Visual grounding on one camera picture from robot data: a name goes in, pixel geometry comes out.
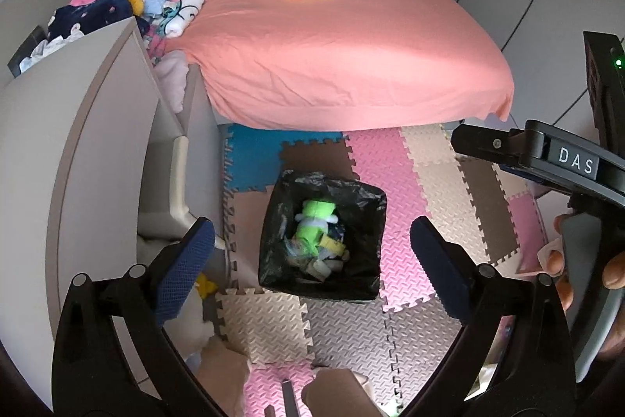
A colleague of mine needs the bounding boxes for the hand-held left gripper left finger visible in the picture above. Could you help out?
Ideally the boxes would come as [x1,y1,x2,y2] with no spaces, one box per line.
[51,217,230,417]

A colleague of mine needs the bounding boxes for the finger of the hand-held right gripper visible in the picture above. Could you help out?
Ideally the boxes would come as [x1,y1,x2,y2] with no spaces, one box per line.
[452,124,567,195]

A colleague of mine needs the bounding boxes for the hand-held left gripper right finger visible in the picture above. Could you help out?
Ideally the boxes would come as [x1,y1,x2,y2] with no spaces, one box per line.
[391,217,582,417]

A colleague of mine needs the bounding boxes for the bin with black bag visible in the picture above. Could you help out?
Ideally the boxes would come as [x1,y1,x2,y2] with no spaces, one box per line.
[257,169,388,301]

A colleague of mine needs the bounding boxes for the white and green plush toy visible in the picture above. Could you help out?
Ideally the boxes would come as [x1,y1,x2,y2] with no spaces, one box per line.
[292,199,341,258]

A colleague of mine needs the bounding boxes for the person's right hand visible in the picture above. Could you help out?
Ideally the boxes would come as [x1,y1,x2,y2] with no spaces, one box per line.
[537,212,625,362]

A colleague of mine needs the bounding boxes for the white and yellow plush toy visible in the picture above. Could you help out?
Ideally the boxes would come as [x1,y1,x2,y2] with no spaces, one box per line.
[180,273,223,362]

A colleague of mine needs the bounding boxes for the foam puzzle floor mat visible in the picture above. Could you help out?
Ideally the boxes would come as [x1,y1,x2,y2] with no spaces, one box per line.
[215,123,554,417]

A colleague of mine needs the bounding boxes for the bed with pink sheet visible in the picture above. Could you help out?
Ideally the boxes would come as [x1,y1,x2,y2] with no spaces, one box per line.
[160,0,516,132]

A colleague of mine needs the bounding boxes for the pale pink cloth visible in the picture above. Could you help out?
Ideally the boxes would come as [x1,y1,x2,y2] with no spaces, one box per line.
[155,50,189,113]

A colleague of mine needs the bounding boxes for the pink and white folded cloth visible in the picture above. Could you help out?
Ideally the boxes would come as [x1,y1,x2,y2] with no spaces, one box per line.
[155,0,212,39]

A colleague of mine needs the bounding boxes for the navy dotted cloth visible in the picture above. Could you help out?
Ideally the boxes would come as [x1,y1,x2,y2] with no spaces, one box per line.
[47,0,151,43]

